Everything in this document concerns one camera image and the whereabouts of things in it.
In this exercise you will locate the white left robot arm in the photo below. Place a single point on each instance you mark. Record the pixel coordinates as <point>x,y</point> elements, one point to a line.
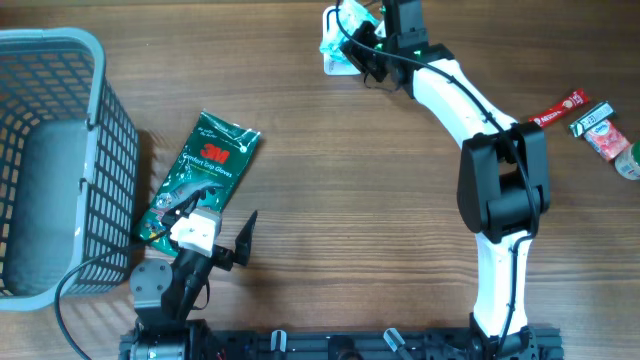
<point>165,293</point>

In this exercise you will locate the red white small box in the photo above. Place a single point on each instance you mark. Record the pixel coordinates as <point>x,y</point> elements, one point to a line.
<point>607,140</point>

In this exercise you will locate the red coffee stick sachet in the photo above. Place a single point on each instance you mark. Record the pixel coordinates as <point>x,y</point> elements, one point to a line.
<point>570,103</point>

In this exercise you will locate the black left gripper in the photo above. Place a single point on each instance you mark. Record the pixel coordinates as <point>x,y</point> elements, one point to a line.
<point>224,258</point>

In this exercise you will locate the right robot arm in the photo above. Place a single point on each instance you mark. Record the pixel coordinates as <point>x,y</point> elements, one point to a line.
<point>503,183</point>

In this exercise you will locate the green lid jar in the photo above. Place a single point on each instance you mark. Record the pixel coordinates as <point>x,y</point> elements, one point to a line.
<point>627,162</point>

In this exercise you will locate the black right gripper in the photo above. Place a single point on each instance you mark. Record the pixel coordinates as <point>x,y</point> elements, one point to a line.
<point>355,49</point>

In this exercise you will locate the green 3M gloves packet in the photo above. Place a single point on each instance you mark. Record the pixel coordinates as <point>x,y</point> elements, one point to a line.
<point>213,160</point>

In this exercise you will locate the white barcode scanner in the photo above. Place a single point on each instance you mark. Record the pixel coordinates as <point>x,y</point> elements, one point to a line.
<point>333,64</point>

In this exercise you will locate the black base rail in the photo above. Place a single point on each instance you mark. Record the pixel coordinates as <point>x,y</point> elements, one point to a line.
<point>350,345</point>

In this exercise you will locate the grey plastic shopping basket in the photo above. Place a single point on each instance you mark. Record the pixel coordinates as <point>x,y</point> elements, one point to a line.
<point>69,167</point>

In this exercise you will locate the teal tissue pack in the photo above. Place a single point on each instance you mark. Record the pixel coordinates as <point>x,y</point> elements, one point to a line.
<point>352,15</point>

